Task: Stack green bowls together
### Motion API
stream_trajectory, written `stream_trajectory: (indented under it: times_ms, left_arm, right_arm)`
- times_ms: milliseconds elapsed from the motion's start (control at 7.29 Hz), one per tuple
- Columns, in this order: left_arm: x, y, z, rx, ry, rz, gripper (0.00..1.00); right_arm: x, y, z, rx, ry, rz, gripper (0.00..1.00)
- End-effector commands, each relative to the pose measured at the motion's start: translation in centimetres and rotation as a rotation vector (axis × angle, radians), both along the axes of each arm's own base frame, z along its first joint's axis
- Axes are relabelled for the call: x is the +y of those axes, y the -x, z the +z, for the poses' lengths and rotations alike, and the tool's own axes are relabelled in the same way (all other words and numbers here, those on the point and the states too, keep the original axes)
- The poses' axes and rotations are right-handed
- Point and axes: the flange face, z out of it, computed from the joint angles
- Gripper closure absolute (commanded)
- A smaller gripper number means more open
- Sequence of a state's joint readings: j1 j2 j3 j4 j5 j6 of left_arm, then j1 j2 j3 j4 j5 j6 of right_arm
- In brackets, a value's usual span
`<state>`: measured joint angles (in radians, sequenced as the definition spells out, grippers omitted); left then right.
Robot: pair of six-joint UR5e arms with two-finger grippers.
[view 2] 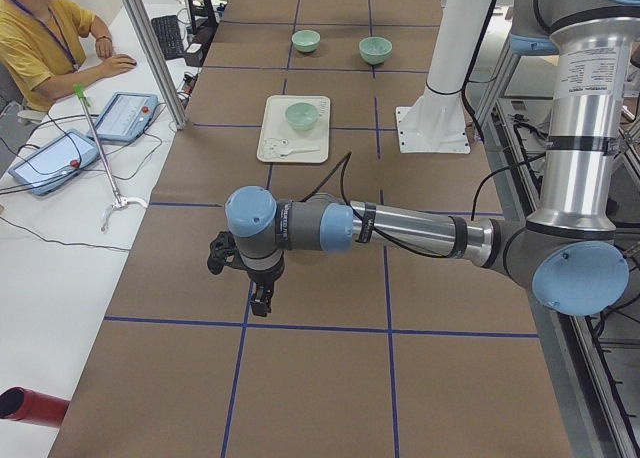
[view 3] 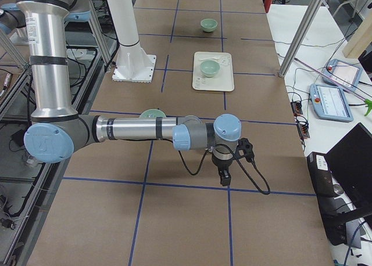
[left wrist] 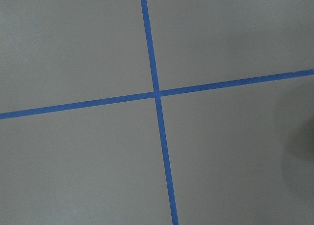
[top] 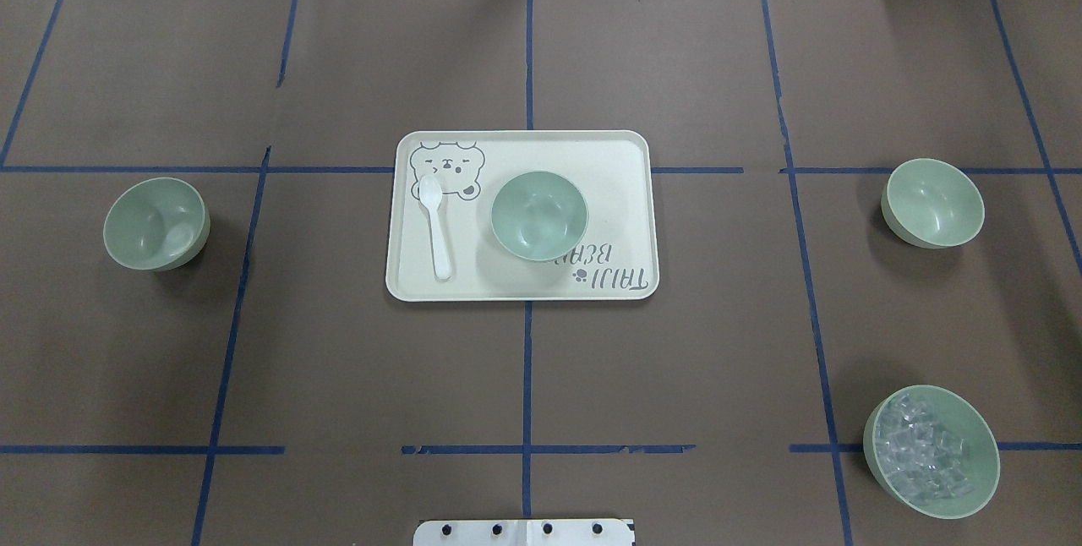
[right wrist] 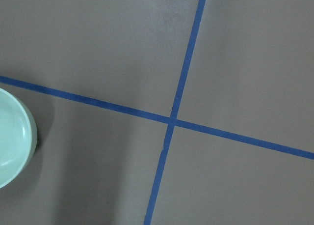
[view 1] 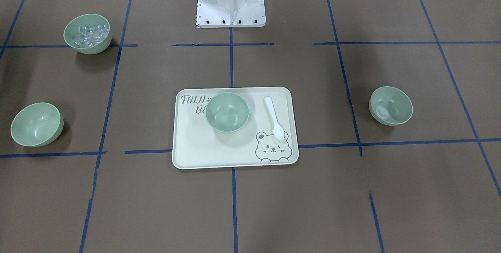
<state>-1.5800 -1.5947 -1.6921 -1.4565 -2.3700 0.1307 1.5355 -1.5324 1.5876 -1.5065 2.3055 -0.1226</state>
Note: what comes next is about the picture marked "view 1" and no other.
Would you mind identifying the green bowl front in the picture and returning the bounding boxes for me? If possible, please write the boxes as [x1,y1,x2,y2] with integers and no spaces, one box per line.
[10,102,64,147]

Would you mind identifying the green bowl on tray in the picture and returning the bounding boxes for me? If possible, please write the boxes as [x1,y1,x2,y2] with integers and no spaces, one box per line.
[205,92,250,133]

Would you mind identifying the white plastic spoon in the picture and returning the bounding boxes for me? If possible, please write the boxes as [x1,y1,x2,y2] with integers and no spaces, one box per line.
[264,96,286,141]

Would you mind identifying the cream bear tray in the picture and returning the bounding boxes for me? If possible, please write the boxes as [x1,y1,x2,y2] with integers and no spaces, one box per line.
[172,87,299,169]

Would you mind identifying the green bowl with ice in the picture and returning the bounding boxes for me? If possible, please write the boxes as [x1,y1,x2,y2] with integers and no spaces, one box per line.
[64,14,112,54]

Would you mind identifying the ice cubes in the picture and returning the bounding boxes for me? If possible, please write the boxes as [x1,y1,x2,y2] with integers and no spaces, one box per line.
[73,24,109,48]

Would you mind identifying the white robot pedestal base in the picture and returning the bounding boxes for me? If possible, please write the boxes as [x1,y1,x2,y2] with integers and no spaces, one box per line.
[196,0,267,28]

